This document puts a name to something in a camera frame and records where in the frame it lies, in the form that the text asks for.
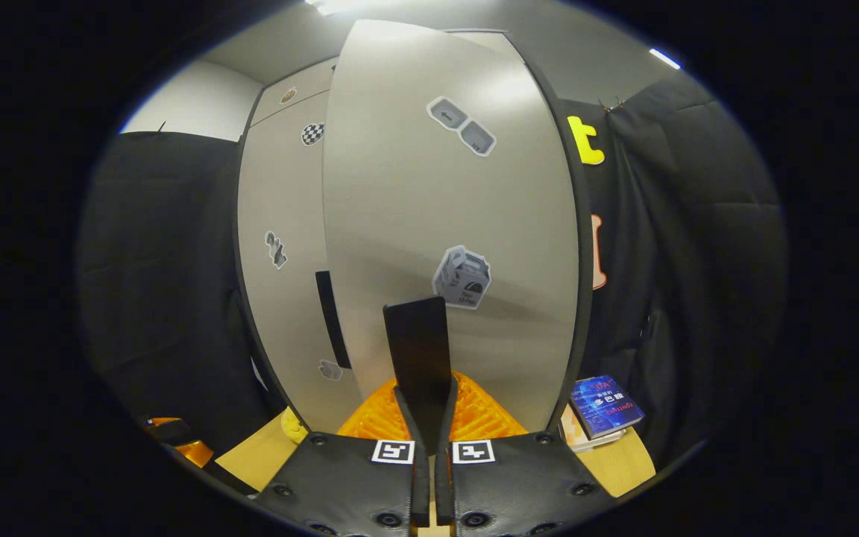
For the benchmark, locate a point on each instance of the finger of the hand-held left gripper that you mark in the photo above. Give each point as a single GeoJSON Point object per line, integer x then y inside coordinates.
{"type": "Point", "coordinates": [187, 444]}

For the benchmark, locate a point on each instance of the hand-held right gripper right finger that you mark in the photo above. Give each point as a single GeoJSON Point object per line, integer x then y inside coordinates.
{"type": "Point", "coordinates": [519, 485]}

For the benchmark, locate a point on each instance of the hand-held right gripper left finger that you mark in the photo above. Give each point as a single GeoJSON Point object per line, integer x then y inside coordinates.
{"type": "Point", "coordinates": [340, 485]}

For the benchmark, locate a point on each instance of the grey double-door shoe cabinet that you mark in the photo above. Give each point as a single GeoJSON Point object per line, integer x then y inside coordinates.
{"type": "Point", "coordinates": [583, 298]}

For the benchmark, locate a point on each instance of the grey cabinet door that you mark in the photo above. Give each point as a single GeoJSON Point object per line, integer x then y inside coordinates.
{"type": "Point", "coordinates": [400, 209]}
{"type": "Point", "coordinates": [284, 186]}

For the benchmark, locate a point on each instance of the grey cabinet drawer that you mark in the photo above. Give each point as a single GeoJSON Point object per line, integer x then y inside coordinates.
{"type": "Point", "coordinates": [303, 86]}

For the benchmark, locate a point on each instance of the yellow plush toy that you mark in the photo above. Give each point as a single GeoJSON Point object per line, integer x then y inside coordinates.
{"type": "Point", "coordinates": [295, 426]}

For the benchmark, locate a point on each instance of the white book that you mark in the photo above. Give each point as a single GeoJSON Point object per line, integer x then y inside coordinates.
{"type": "Point", "coordinates": [575, 436]}

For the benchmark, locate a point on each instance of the blue book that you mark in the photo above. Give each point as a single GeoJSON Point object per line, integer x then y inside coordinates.
{"type": "Point", "coordinates": [605, 406]}

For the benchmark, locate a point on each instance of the black backdrop cloth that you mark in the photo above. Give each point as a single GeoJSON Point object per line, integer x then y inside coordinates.
{"type": "Point", "coordinates": [161, 261]}

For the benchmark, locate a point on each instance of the small ceiling light panel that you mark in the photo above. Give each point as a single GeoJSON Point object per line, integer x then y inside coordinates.
{"type": "Point", "coordinates": [665, 58]}

